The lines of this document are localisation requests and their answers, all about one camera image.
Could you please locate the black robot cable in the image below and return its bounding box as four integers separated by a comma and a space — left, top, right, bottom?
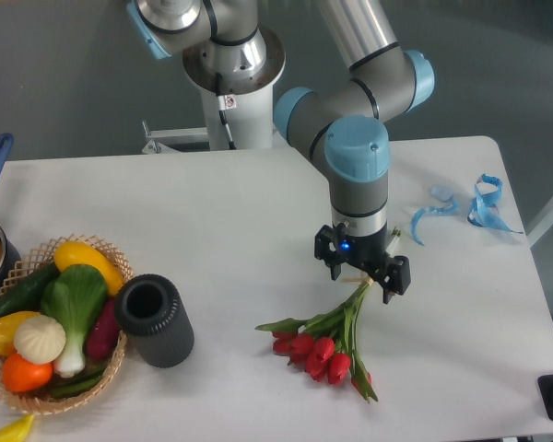
213, 72, 238, 151

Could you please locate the orange fruit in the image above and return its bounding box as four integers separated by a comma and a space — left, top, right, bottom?
1, 353, 53, 393

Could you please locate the dark grey ribbed vase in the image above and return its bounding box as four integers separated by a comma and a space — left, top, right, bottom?
114, 273, 194, 368

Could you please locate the woven bamboo basket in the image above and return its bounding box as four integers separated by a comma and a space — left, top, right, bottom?
0, 234, 134, 415

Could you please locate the yellow bell pepper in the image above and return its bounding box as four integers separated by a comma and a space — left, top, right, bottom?
0, 310, 40, 357

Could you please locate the purple sweet potato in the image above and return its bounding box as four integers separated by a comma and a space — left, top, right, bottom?
86, 298, 120, 360

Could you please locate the blue ribbon loop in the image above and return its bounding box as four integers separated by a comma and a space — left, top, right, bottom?
466, 174, 523, 234

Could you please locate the blue ribbon strip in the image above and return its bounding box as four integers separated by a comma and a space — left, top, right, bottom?
410, 185, 460, 246

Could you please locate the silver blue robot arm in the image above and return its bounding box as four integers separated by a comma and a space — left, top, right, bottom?
126, 1, 435, 299

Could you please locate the white garlic bulb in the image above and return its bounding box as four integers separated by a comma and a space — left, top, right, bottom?
13, 315, 66, 365

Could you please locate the yellow squash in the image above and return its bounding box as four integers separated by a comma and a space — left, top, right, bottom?
53, 240, 124, 297

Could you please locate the dark green cucumber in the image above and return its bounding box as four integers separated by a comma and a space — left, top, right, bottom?
0, 262, 60, 318

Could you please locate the green bok choy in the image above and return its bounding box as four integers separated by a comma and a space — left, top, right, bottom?
41, 264, 107, 378

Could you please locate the red tulip bouquet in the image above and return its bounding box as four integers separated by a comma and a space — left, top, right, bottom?
256, 276, 378, 401

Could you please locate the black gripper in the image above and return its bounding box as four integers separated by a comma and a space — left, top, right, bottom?
314, 223, 410, 304

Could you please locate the yellow banana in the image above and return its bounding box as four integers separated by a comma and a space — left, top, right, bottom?
0, 415, 34, 442

